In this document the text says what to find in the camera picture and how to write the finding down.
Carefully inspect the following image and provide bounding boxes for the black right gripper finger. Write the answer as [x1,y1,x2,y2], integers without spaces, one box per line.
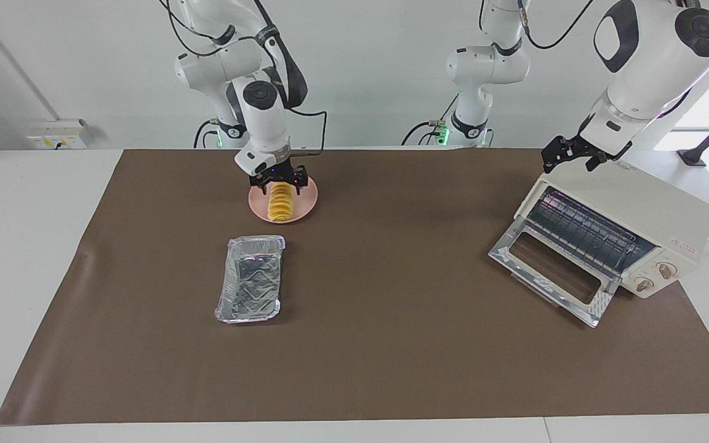
[249,172,276,196]
[287,164,310,196]

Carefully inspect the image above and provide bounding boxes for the sliced yellow bread loaf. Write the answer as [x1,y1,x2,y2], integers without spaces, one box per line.
[266,180,297,223]

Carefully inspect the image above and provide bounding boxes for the aluminium foil tray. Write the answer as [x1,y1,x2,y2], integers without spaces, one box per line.
[214,234,287,324]

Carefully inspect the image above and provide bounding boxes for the cream toaster oven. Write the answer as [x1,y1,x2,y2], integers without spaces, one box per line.
[513,161,709,300]

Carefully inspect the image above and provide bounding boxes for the glass oven door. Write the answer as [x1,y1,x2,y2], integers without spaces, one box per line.
[488,215,623,329]

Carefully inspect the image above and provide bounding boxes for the pink round plate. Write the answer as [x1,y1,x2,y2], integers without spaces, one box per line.
[248,178,319,225]

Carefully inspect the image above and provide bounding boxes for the brown table mat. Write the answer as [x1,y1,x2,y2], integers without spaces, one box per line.
[0,148,709,426]

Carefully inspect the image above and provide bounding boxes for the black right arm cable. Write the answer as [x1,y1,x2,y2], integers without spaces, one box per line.
[167,0,329,156]

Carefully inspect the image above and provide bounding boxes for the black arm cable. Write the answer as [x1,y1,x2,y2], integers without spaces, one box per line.
[516,0,596,51]
[167,0,329,156]

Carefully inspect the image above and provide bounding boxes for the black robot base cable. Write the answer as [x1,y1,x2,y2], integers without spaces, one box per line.
[193,119,223,149]
[400,92,461,147]

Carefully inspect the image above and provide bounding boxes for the metal oven wire rack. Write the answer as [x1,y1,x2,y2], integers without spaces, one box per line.
[526,188,658,277]

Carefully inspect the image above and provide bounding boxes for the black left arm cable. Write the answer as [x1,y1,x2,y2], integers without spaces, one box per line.
[516,0,596,51]

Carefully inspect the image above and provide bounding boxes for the white wall socket box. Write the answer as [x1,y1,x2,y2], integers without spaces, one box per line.
[26,119,94,151]

